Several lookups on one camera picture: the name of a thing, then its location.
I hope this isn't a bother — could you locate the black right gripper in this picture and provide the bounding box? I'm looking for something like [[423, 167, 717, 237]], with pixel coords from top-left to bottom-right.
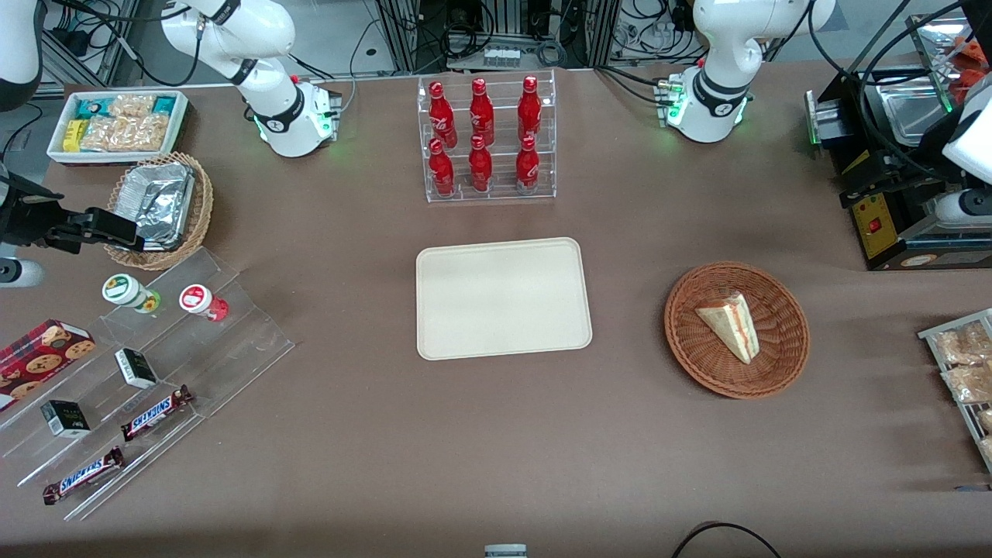
[[0, 174, 146, 256]]

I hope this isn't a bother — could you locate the light tan wicker basket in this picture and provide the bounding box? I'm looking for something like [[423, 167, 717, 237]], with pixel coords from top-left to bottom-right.
[[103, 152, 215, 271]]

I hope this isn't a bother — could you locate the cream rectangular serving tray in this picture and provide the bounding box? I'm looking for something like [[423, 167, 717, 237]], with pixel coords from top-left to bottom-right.
[[415, 237, 594, 362]]

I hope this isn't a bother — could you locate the wrapped triangular sandwich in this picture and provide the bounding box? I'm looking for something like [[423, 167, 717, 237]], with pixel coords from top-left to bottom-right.
[[694, 292, 761, 365]]

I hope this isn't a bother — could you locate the brown round wicker basket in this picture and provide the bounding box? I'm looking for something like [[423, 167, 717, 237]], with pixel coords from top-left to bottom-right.
[[663, 261, 811, 401]]

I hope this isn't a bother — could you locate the tray of packaged snacks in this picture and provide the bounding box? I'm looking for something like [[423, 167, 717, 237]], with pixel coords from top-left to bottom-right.
[[918, 308, 992, 474]]

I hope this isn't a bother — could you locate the green lid yogurt cup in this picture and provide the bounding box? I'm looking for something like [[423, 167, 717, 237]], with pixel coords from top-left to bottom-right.
[[102, 274, 162, 314]]

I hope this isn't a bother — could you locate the aluminium foil container stack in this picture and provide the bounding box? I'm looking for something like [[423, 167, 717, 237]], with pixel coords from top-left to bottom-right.
[[116, 161, 195, 251]]

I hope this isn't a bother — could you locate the clear bag of crackers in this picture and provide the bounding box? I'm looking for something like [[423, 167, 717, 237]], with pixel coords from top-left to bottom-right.
[[81, 114, 172, 153], [108, 94, 157, 119]]

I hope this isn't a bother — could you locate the red lid yogurt cup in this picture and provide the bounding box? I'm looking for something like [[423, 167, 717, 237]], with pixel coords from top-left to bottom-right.
[[179, 284, 230, 322]]

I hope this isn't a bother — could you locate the red chocolate cookie box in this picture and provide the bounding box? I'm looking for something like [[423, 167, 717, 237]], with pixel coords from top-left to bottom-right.
[[0, 319, 96, 412]]

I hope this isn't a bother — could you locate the white rectangular snack bin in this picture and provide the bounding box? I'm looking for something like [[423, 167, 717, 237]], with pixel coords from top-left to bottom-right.
[[46, 89, 191, 167]]

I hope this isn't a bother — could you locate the small black carton box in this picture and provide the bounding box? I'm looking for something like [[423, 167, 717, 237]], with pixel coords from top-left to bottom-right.
[[115, 348, 160, 390], [40, 400, 91, 439]]

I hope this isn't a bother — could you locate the clear acrylic stepped display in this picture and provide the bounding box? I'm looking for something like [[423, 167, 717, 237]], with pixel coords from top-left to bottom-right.
[[0, 246, 296, 522]]

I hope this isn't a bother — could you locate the Snickers chocolate bar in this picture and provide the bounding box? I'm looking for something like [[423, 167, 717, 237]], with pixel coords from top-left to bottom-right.
[[43, 446, 126, 506], [120, 385, 195, 443]]

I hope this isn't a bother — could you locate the red cola bottle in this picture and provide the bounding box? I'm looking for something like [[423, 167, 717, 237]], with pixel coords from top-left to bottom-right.
[[428, 80, 459, 148], [469, 77, 495, 146], [468, 135, 494, 193], [428, 138, 456, 197], [515, 136, 541, 194], [517, 75, 543, 143]]

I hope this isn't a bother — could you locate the clear acrylic bottle rack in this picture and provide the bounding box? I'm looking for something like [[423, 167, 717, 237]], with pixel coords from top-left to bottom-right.
[[417, 68, 557, 204]]

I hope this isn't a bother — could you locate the black sealing machine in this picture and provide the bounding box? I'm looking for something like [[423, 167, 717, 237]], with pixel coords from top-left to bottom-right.
[[804, 12, 992, 272]]

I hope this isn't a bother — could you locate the clear bag of biscuits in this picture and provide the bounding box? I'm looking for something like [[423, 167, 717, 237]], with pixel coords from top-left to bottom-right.
[[941, 364, 992, 405], [933, 321, 992, 367]]

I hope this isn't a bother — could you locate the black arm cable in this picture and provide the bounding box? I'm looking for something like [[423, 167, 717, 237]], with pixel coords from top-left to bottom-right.
[[46, 0, 237, 88]]

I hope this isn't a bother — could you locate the black looped cable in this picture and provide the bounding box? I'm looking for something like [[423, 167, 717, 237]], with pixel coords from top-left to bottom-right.
[[670, 522, 784, 558]]

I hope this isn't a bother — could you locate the black machine cable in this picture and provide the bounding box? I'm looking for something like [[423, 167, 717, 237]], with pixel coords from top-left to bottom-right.
[[806, 0, 979, 183]]

